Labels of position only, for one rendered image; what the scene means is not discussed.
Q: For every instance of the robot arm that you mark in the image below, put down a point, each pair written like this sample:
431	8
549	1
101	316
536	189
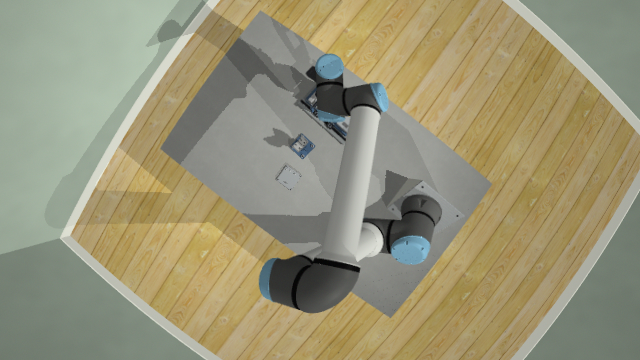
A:
314	286

